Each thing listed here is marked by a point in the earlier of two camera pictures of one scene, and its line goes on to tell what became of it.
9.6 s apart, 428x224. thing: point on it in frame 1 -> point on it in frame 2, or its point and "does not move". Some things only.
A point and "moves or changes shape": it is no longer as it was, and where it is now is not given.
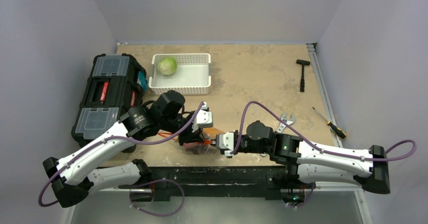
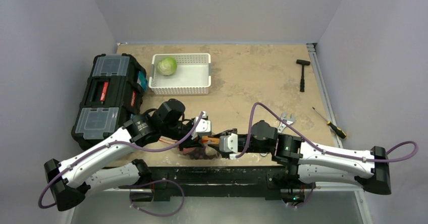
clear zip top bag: x=197 y=149 moves or changes shape
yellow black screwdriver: x=338 y=131 does not move
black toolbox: x=114 y=83 does not move
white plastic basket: x=191 y=77 does not move
